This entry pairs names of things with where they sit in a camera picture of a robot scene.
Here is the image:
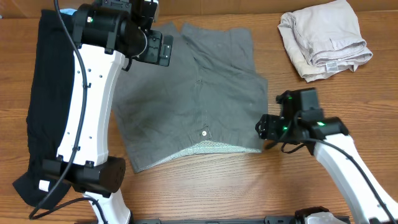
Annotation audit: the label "grey shorts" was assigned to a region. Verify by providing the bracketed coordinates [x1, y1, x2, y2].
[112, 23, 268, 172]

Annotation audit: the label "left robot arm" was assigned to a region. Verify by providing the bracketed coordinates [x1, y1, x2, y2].
[42, 0, 174, 223]

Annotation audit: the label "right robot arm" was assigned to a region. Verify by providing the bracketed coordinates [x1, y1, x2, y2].
[255, 88, 397, 223]

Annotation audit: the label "light blue garment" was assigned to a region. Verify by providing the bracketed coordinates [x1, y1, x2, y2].
[60, 8, 76, 16]

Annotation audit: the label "folded beige shorts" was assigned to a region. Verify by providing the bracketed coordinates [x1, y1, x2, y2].
[278, 0, 373, 83]

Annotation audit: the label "black garment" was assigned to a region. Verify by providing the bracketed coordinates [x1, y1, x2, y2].
[13, 9, 75, 207]

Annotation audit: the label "right black cable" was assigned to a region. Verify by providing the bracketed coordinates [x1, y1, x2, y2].
[264, 136, 397, 224]

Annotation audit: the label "black cable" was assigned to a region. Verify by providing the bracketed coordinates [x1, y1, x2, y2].
[28, 0, 108, 224]
[264, 136, 397, 224]

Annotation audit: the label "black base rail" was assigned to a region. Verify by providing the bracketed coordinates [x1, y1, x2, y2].
[130, 215, 352, 224]

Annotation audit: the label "left black cable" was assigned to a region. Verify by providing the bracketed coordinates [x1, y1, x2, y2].
[28, 0, 108, 224]

